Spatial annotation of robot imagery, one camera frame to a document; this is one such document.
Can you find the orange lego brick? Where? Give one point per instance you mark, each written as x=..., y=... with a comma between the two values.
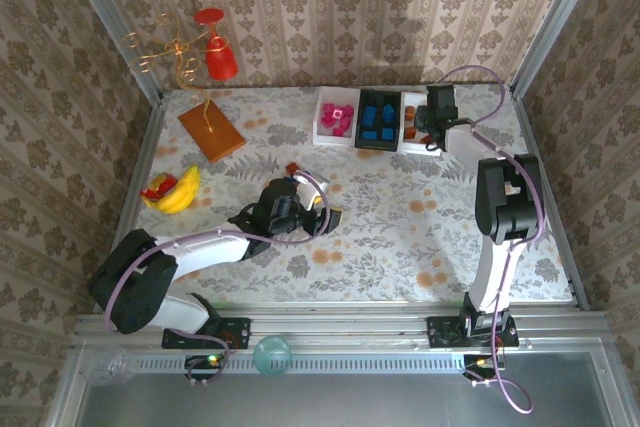
x=410, y=113
x=291, y=167
x=411, y=133
x=426, y=139

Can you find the large blue lego brick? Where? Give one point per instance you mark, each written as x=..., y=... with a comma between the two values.
x=371, y=114

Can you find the pink lego brick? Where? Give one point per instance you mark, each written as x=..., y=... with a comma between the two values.
x=327, y=121
x=348, y=110
x=327, y=109
x=340, y=131
x=340, y=114

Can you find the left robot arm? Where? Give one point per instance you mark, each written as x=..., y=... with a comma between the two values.
x=200, y=247

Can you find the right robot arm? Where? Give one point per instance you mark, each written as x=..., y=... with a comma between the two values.
x=495, y=272

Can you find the white container for orange bricks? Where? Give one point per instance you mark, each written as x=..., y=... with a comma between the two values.
x=407, y=147

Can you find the black container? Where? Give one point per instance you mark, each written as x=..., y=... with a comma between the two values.
x=380, y=97

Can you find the floral tablecloth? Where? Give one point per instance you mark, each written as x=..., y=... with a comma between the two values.
x=375, y=257

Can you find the white container for pink bricks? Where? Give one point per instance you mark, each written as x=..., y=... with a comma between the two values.
x=340, y=96

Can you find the yellow toy banana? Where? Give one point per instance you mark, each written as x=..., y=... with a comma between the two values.
x=180, y=194

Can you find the red and yellow toy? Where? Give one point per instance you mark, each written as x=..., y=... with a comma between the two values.
x=157, y=187

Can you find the teal glass cup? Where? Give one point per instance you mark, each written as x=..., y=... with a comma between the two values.
x=272, y=357

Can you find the red wine glass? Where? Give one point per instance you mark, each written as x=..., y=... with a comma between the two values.
x=220, y=64

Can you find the grey metal shelf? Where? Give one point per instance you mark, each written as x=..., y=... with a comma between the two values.
x=325, y=402

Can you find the small black connector board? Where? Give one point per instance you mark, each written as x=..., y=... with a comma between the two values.
x=202, y=364
x=480, y=364

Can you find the clear plastic cup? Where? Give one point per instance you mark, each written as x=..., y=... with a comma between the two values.
x=107, y=367

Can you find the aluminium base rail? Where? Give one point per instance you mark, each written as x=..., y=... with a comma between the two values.
x=340, y=322

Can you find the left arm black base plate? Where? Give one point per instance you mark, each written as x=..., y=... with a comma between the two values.
x=240, y=329

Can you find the aluminium side rail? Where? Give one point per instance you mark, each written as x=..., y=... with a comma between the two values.
x=550, y=207
x=137, y=182

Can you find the aluminium frame post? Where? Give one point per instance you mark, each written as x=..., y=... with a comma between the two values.
x=555, y=22
x=107, y=17

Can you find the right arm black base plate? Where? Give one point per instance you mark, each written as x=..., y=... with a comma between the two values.
x=440, y=332

